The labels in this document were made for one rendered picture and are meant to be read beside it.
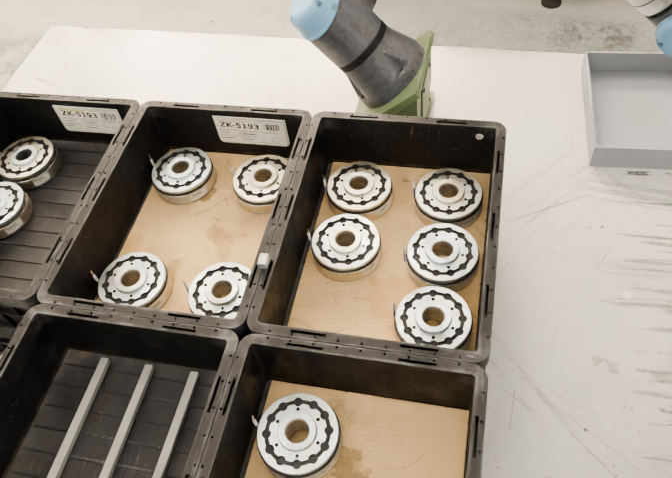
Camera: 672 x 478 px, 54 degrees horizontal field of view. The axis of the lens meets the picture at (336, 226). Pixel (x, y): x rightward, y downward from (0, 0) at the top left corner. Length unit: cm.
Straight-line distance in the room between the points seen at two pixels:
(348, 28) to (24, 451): 82
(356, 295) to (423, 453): 24
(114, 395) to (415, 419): 41
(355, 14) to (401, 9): 171
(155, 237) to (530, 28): 201
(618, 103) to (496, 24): 143
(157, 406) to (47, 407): 16
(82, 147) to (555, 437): 93
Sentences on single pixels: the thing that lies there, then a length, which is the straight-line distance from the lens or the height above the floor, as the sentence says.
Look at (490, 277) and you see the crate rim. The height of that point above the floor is 93.
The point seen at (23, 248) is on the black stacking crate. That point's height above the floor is 83.
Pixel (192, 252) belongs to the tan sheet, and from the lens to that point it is 105.
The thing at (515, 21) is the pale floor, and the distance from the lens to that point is 282.
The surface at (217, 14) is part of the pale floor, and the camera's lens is 305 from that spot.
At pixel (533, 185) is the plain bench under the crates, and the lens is 125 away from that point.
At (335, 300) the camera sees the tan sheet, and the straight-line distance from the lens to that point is 95.
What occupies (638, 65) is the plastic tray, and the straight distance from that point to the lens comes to 150.
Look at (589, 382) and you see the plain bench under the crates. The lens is 105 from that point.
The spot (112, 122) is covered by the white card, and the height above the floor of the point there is 89.
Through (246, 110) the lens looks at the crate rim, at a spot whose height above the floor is 93.
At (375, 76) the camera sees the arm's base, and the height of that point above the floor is 86.
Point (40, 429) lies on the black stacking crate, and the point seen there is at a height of 83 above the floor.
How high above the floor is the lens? 163
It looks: 52 degrees down
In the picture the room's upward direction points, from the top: 10 degrees counter-clockwise
